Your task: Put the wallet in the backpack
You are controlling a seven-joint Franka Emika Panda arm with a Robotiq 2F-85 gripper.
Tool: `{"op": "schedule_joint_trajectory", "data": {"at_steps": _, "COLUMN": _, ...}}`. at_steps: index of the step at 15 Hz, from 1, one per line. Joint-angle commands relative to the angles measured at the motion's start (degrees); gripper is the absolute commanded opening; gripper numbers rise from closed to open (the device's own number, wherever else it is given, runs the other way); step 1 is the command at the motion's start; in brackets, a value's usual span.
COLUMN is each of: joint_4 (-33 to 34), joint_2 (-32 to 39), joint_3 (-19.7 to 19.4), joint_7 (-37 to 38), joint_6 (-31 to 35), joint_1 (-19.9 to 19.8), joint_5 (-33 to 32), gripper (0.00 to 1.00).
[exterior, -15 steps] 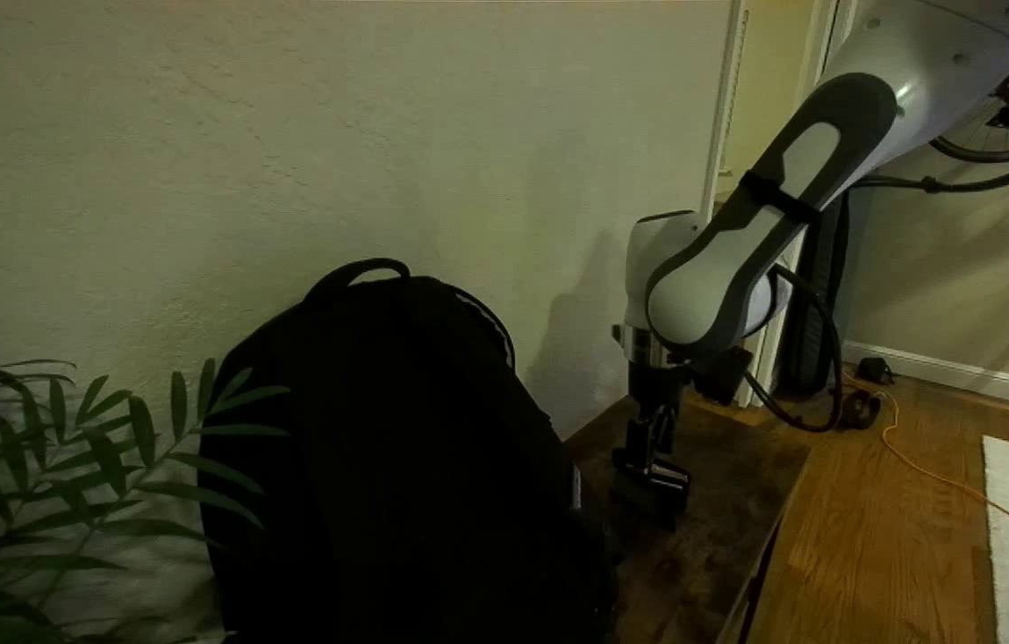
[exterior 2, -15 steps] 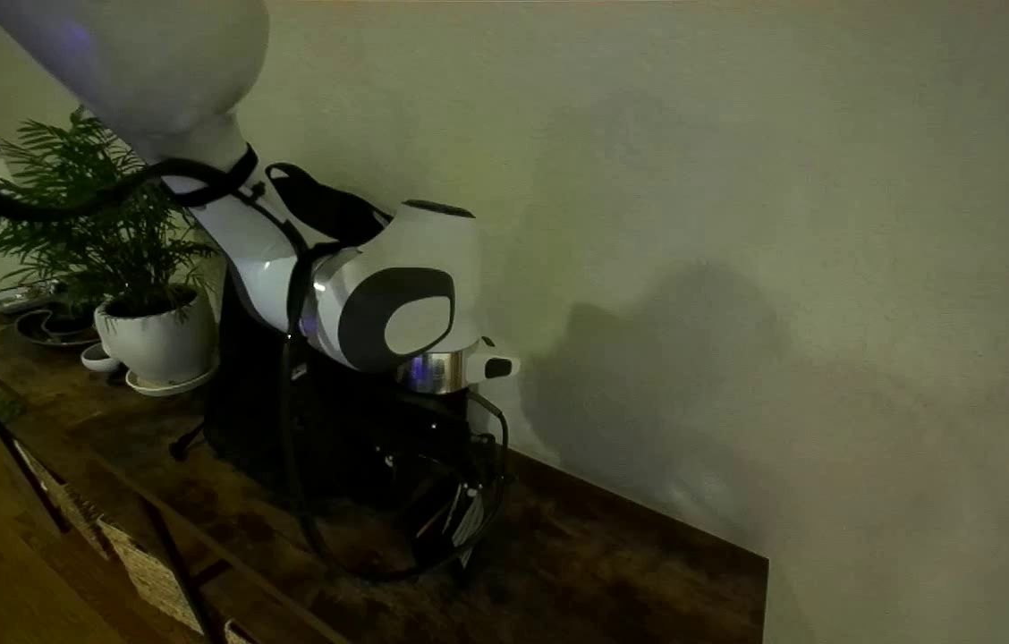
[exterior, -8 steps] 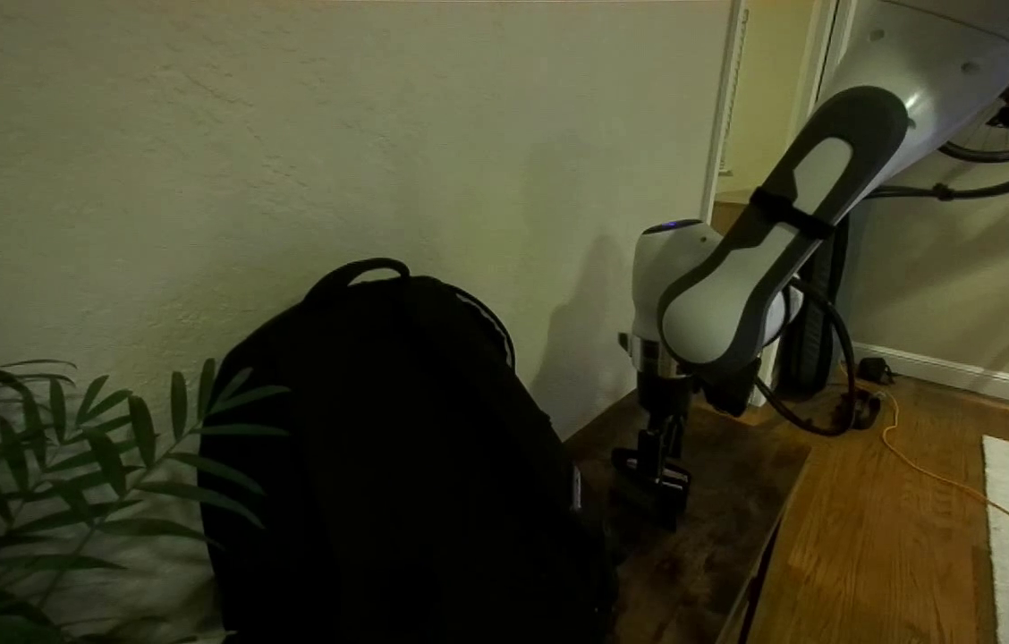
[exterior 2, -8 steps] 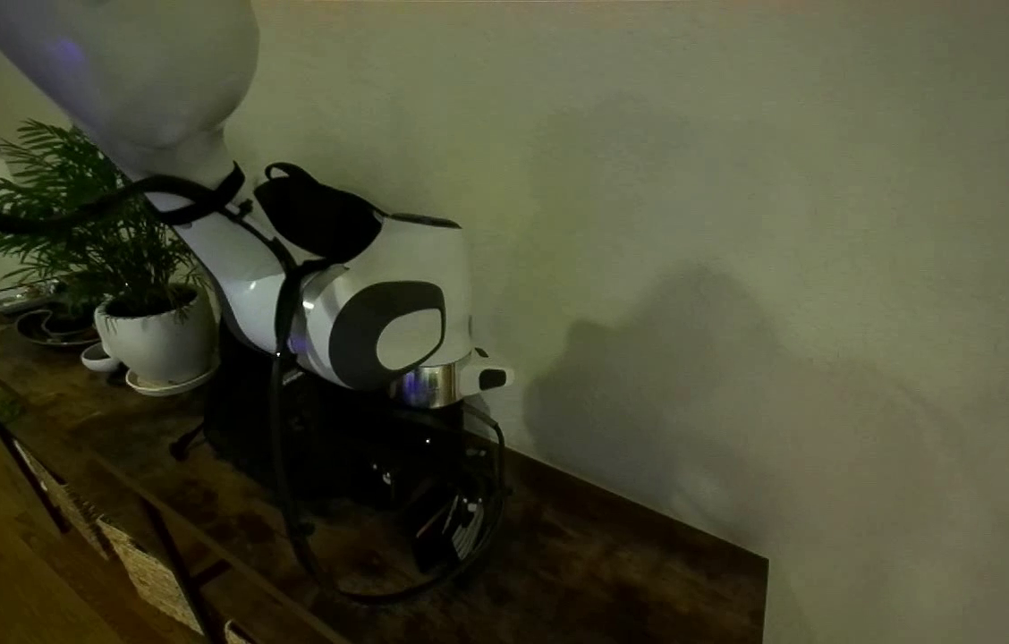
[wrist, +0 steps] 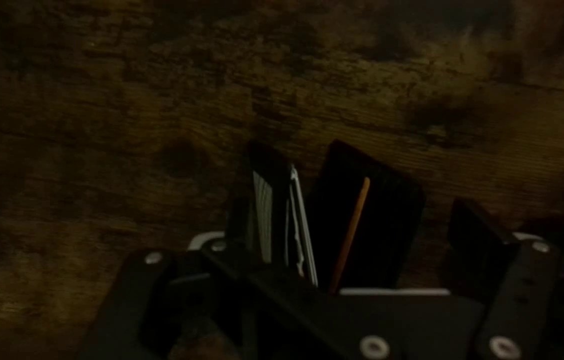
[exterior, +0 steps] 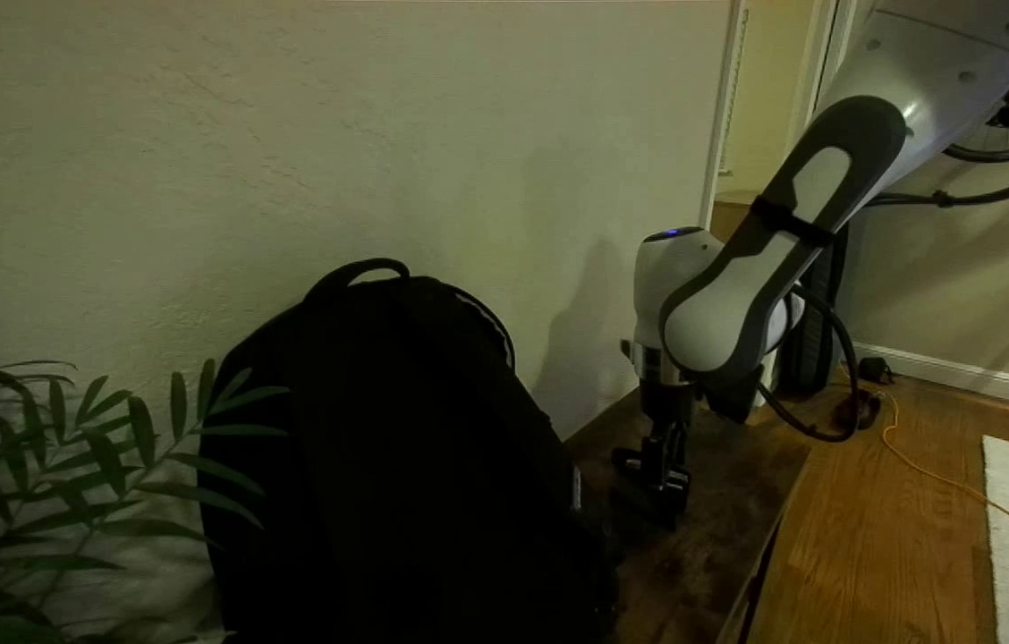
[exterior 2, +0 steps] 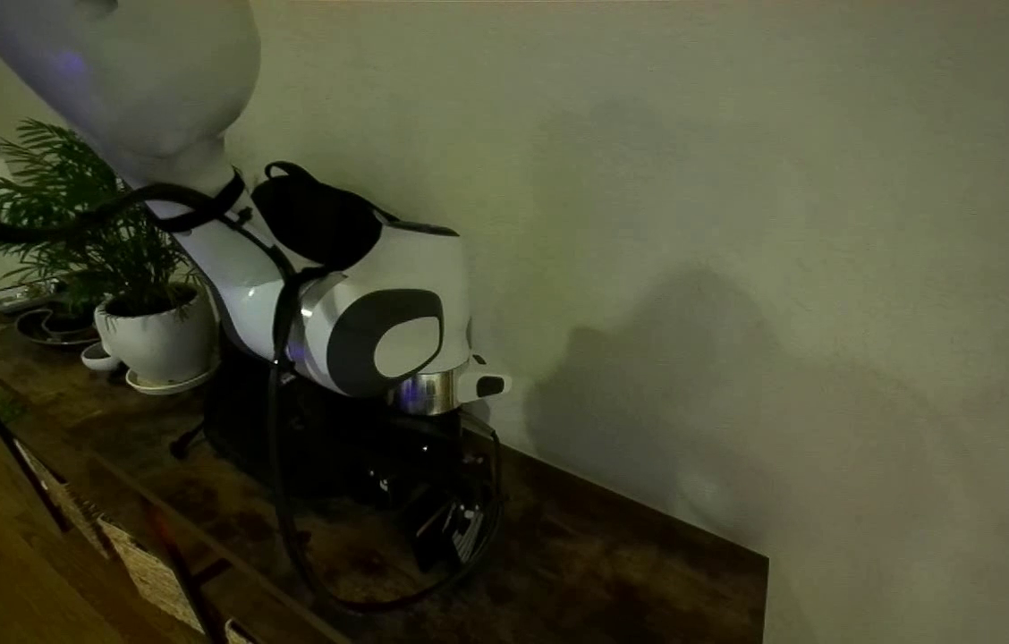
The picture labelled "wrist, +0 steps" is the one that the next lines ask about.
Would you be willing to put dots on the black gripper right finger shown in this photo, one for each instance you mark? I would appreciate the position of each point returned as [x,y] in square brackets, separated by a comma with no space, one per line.
[519,301]

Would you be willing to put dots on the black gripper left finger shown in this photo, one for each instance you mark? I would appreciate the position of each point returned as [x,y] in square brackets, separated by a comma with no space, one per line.
[262,220]

